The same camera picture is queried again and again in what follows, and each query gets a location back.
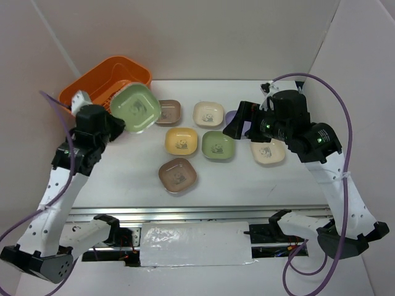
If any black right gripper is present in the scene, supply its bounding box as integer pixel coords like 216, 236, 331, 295
222, 99, 291, 142

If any green panda plate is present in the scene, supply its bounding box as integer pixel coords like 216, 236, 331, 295
110, 83, 161, 134
201, 131, 235, 160

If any yellow panda plate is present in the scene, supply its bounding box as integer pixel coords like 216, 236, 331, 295
164, 128, 198, 155

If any brown panda plate front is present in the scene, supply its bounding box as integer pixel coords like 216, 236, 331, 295
158, 158, 198, 194

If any brown panda plate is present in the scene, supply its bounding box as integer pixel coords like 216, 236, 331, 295
158, 158, 198, 194
156, 100, 181, 126

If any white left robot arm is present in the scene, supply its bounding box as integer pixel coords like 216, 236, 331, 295
1, 115, 125, 284

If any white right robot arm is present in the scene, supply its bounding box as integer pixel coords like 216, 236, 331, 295
223, 96, 389, 260

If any orange plastic bin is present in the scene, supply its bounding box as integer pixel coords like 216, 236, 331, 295
58, 55, 152, 110

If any purple plate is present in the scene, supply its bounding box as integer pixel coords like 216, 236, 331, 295
225, 110, 251, 139

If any cream panda plate back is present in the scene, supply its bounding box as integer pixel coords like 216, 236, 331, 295
193, 101, 225, 128

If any cream panda plate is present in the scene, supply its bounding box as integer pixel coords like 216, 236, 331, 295
250, 139, 286, 166
193, 101, 225, 128

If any cream panda plate right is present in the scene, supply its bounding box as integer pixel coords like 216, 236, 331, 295
250, 139, 286, 166

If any brown panda plate back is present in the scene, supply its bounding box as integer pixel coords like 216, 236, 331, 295
156, 100, 181, 126

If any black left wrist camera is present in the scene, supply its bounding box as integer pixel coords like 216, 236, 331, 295
75, 104, 108, 134

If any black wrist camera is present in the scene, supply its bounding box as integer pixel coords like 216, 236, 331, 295
272, 90, 310, 121
75, 104, 108, 134

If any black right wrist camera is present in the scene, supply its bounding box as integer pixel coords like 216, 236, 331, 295
272, 90, 310, 121

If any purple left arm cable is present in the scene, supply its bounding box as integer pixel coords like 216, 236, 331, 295
0, 90, 102, 260

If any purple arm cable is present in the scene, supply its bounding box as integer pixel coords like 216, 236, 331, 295
0, 90, 102, 260
268, 72, 352, 294

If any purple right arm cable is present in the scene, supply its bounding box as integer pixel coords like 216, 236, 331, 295
268, 72, 352, 294

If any aluminium rail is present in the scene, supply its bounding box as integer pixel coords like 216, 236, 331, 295
69, 206, 336, 223

